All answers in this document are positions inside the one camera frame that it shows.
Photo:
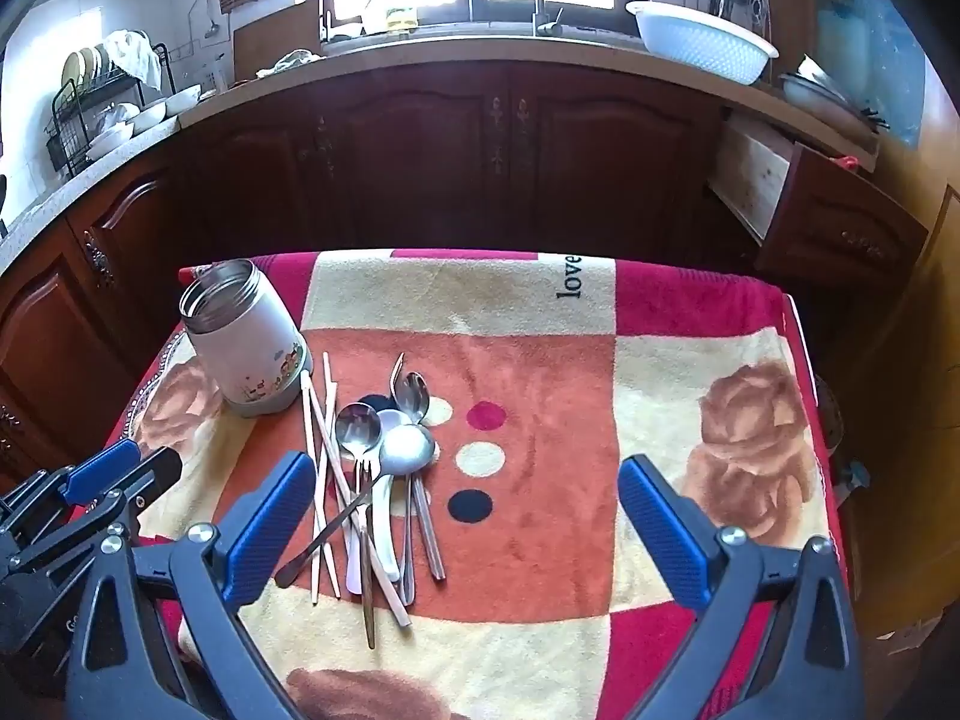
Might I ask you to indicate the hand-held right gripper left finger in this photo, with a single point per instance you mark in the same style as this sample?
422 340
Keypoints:
270 532

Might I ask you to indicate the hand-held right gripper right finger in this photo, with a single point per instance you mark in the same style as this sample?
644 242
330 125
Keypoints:
667 532

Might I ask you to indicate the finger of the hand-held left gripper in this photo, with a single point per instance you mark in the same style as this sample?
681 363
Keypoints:
101 469
157 472

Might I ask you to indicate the white steel-rimmed container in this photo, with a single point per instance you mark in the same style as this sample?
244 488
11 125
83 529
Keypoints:
244 345

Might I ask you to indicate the round steel soup spoon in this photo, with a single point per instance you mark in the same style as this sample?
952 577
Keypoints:
409 450

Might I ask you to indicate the red patterned blanket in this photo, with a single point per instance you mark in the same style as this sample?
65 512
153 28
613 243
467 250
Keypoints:
525 577

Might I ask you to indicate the white bowl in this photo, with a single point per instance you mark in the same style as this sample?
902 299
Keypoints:
110 141
182 100
148 116

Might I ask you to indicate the open wooden drawer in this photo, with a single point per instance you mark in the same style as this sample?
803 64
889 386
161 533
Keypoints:
832 225

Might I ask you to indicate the dark wooden kitchen cabinet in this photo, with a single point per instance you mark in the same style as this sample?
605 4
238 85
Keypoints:
420 165

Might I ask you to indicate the cream plate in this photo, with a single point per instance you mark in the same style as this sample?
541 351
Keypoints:
103 58
88 64
71 71

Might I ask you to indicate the white cloth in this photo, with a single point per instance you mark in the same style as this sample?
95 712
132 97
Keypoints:
135 56

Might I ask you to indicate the crumpled dishcloth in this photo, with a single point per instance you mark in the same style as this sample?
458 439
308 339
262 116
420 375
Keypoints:
292 64

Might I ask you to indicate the brown wooden cutting board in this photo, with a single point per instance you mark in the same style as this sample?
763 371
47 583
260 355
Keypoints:
274 41

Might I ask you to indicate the white plastic basin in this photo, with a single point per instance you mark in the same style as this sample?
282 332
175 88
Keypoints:
697 41

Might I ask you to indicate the speckled stone countertop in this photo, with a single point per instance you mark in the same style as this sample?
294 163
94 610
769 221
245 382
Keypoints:
450 52

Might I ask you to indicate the yellow sponge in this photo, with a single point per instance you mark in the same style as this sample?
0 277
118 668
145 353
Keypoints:
402 17

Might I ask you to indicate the blue patterned panel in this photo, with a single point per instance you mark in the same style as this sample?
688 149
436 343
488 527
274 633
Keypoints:
862 30

